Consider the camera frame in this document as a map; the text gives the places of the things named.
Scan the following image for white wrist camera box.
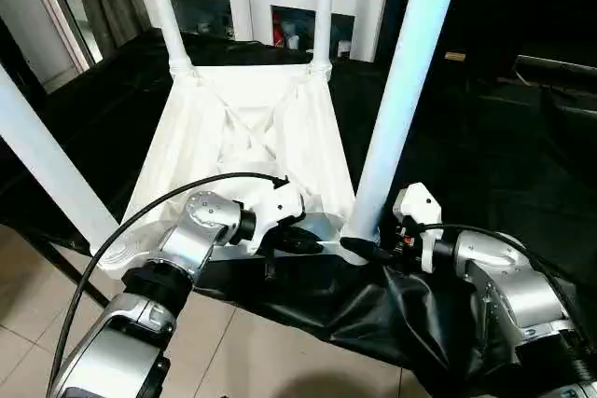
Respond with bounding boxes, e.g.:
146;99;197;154
246;179;310;255
391;184;444;274

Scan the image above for black table mat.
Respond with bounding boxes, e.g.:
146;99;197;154
0;27;597;394

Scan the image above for black metal table leg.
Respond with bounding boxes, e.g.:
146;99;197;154
0;219;110;311

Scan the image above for white plastic table leg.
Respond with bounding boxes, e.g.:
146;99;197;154
135;0;200;84
309;0;336;78
340;0;466;243
0;64;123;255

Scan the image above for white plastic table top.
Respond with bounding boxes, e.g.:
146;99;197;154
93;61;376;280

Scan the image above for silver metal rod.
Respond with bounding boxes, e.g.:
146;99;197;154
513;53;597;79

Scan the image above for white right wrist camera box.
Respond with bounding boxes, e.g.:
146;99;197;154
391;184;444;274

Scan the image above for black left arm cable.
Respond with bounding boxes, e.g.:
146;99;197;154
47;171;292;395

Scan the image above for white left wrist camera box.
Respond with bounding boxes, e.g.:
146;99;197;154
246;179;310;255

